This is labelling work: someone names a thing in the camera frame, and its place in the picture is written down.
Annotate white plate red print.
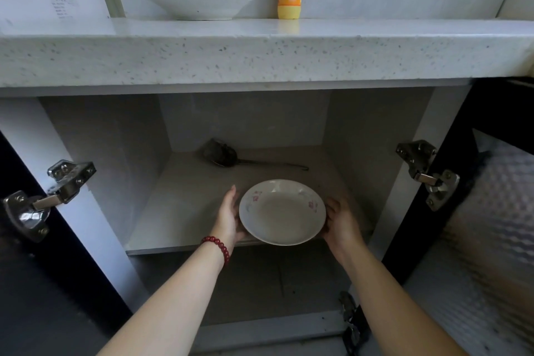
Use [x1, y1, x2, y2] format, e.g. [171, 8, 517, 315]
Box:
[149, 0, 255, 22]

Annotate person's left forearm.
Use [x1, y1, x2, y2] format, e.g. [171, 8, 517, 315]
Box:
[96, 239, 228, 356]

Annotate grey cabinet door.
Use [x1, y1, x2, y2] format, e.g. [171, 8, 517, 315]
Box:
[382, 78, 534, 356]
[0, 130, 134, 356]

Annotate person's left hand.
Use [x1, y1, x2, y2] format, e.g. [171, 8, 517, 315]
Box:
[210, 184, 247, 246]

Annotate white plate pink flowers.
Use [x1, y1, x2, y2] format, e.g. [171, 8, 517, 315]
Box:
[238, 179, 327, 247]

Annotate dark metal ladle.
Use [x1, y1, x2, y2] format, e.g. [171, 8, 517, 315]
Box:
[202, 138, 310, 172]

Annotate steel door hinge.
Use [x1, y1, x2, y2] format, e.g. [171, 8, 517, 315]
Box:
[2, 159, 97, 243]
[395, 140, 461, 212]
[338, 291, 370, 356]

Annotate red bead bracelet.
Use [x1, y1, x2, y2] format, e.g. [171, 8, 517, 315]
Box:
[200, 236, 231, 267]

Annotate person's right forearm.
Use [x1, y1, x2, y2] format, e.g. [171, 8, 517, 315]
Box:
[338, 243, 468, 356]

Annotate person's right hand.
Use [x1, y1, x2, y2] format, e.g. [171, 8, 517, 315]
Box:
[321, 197, 366, 265]

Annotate white stone countertop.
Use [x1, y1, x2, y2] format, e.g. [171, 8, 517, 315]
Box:
[0, 17, 534, 90]

